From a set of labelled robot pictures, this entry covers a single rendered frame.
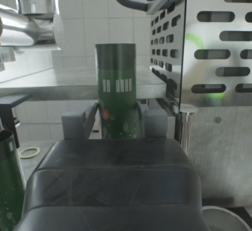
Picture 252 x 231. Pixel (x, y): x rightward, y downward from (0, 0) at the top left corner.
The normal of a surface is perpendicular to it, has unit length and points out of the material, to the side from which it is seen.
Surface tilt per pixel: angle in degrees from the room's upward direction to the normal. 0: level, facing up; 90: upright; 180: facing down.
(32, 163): 0
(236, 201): 90
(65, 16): 90
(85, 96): 90
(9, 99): 0
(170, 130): 90
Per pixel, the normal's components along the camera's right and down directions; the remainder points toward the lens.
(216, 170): 0.02, 0.29
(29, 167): -0.02, -0.96
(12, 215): 0.55, 0.23
